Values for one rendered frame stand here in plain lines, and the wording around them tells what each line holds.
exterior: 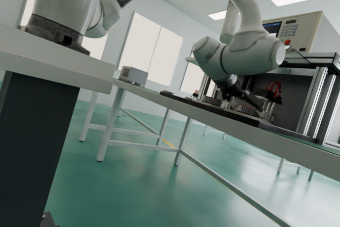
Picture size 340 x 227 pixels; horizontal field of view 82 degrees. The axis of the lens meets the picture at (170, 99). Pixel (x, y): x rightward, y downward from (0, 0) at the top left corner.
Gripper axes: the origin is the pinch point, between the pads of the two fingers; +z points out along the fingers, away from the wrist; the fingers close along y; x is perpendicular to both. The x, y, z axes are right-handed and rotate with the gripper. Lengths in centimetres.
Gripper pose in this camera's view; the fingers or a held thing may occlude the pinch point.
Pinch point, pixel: (248, 109)
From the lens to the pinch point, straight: 95.9
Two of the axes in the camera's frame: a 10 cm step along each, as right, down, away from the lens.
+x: 5.9, -7.8, 2.0
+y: 5.2, 1.9, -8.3
